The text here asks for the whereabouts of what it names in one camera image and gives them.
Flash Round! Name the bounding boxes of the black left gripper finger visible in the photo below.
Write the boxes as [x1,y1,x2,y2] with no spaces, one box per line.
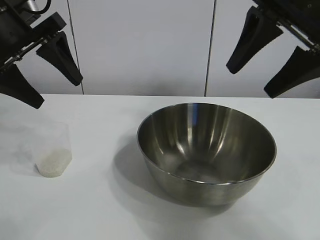
[0,62,45,110]
[36,31,84,87]

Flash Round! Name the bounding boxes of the black cable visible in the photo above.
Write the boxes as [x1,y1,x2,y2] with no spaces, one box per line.
[26,0,50,14]

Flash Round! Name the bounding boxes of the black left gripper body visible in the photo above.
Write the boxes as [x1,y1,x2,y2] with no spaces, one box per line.
[0,0,67,75]

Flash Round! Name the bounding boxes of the white rice grains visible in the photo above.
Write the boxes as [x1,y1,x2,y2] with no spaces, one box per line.
[35,148,73,179]

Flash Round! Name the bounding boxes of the stainless steel mixing bowl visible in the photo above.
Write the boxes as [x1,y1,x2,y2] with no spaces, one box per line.
[136,101,278,207]

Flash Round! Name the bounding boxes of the clear plastic measuring cup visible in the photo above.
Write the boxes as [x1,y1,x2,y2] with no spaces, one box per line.
[14,121,73,179]

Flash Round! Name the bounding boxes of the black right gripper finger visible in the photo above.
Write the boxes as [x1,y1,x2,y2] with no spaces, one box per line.
[263,46,320,99]
[226,6,285,75]

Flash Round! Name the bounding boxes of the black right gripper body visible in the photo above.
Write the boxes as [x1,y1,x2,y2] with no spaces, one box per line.
[252,0,320,53]

